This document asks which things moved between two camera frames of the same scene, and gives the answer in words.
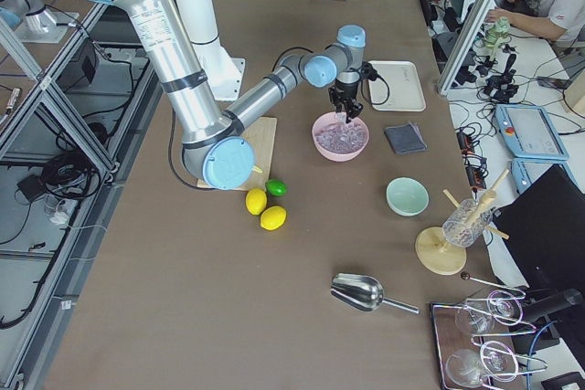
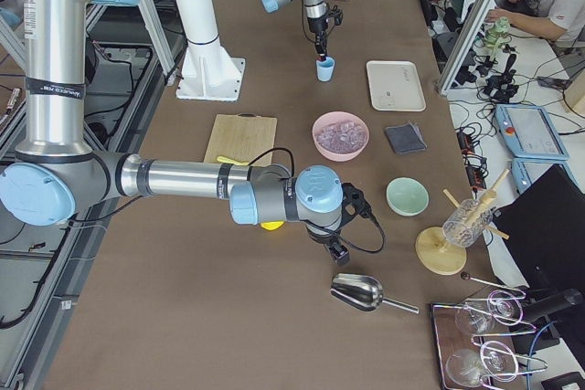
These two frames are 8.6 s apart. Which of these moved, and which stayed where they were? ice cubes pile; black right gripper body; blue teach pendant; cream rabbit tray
Moved: black right gripper body
Stayed: blue teach pendant; ice cubes pile; cream rabbit tray
